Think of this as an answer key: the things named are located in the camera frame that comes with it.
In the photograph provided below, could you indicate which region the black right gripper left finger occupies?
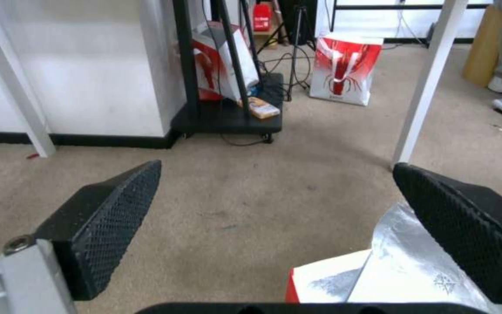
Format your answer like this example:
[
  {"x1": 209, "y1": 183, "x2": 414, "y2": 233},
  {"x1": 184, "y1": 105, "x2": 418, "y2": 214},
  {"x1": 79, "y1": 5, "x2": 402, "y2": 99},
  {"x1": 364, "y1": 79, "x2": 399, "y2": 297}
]
[{"x1": 0, "y1": 159, "x2": 163, "y2": 314}]

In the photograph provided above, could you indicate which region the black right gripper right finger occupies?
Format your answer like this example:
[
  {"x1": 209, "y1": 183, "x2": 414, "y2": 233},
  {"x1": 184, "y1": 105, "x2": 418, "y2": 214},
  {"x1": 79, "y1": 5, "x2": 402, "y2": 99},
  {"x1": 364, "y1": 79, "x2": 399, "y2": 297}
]
[{"x1": 391, "y1": 162, "x2": 502, "y2": 304}]

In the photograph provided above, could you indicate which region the white red lobster paper bag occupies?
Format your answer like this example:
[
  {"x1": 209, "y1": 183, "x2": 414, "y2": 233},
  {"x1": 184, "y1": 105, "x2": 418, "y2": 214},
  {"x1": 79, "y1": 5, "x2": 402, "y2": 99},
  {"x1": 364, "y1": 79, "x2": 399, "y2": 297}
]
[{"x1": 309, "y1": 31, "x2": 385, "y2": 107}]

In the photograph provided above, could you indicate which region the red white bag on cart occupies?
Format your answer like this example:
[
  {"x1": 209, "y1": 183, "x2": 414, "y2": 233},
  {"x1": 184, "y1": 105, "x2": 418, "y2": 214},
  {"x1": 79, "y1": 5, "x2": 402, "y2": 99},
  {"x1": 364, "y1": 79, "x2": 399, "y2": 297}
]
[{"x1": 191, "y1": 21, "x2": 261, "y2": 101}]

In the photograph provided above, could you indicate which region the white table leg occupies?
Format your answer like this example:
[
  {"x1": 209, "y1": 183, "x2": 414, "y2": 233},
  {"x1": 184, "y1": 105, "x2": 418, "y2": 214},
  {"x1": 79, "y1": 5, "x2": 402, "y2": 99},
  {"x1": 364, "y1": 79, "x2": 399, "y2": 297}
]
[
  {"x1": 391, "y1": 0, "x2": 470, "y2": 171},
  {"x1": 0, "y1": 0, "x2": 57, "y2": 158}
]

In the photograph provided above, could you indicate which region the black wheeled cart stand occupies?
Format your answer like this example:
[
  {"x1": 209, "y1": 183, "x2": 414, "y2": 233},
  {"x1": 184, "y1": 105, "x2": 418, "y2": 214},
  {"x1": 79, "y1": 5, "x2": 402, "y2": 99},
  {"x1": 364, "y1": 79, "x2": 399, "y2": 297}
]
[{"x1": 170, "y1": 0, "x2": 285, "y2": 144}]

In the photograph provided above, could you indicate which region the tan cardboard roll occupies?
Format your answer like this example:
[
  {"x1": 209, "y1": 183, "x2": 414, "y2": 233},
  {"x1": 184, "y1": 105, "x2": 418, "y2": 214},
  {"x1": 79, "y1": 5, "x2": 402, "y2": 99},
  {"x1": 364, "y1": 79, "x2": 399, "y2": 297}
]
[{"x1": 462, "y1": 4, "x2": 502, "y2": 88}]

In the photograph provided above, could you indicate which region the orange snack packet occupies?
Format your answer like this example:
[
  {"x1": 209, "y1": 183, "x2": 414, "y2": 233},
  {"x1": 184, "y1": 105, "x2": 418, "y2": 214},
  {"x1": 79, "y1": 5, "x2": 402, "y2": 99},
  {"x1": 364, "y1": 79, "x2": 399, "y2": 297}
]
[{"x1": 237, "y1": 96, "x2": 282, "y2": 119}]

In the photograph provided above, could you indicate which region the black tripod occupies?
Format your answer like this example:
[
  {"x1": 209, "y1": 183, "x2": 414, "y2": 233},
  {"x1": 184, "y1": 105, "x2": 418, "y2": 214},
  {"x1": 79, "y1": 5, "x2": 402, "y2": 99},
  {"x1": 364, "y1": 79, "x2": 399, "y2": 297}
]
[{"x1": 255, "y1": 0, "x2": 317, "y2": 102}]

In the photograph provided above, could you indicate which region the red box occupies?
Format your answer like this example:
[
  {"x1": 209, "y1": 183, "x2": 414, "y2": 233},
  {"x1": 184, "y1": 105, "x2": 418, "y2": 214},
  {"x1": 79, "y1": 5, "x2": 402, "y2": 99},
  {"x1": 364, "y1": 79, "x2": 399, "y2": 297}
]
[{"x1": 252, "y1": 3, "x2": 275, "y2": 33}]

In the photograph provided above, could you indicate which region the black floor cable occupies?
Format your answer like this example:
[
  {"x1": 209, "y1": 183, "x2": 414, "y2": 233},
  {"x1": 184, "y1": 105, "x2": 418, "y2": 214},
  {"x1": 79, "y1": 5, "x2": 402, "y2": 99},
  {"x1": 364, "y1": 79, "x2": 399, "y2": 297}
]
[{"x1": 220, "y1": 130, "x2": 275, "y2": 147}]

